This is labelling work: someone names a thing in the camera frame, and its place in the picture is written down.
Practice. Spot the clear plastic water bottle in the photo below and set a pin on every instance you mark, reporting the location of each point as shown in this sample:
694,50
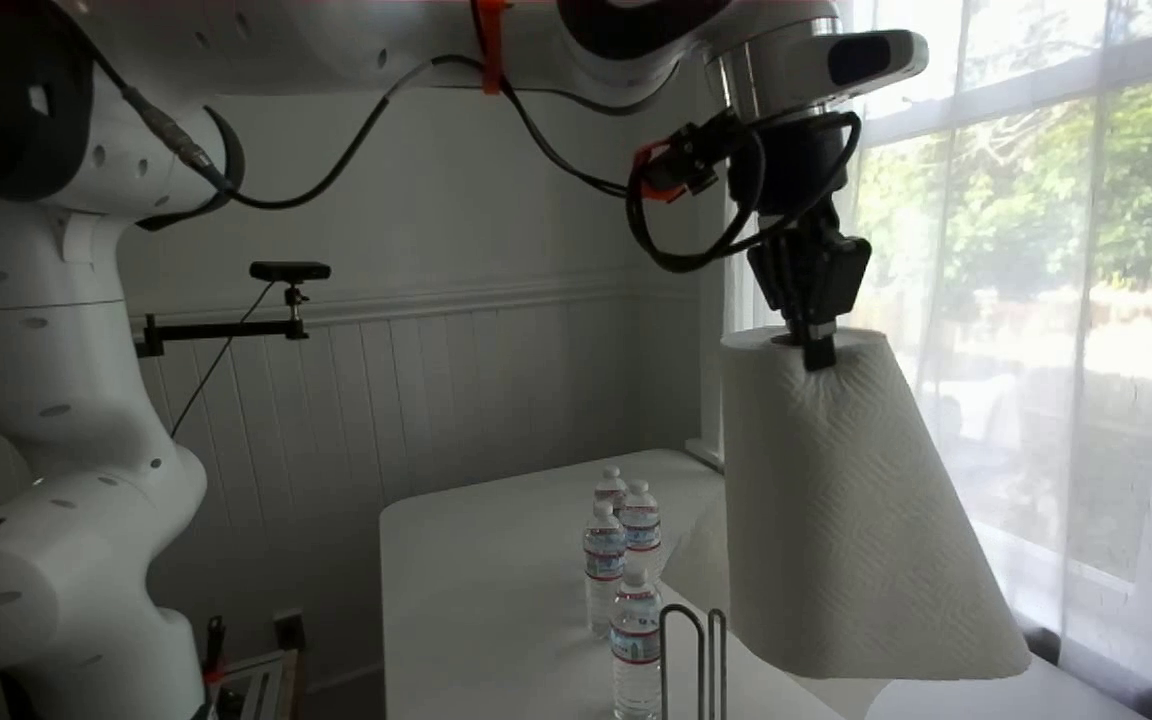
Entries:
643,527
614,489
602,562
635,643

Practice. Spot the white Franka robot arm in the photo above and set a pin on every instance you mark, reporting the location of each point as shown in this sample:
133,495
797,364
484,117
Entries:
42,374

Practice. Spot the white paper towel roll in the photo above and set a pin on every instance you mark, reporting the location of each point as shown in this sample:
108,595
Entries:
858,534

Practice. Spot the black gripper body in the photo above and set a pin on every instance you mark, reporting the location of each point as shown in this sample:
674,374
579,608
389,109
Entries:
811,280

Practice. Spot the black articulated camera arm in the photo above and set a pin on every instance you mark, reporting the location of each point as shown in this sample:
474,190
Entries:
222,331

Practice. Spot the black stereo camera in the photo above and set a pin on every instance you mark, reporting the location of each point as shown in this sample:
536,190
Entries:
289,269

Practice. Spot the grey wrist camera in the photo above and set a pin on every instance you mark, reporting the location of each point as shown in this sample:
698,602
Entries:
878,56

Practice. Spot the white framed window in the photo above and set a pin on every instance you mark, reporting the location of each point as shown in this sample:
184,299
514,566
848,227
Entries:
1000,200

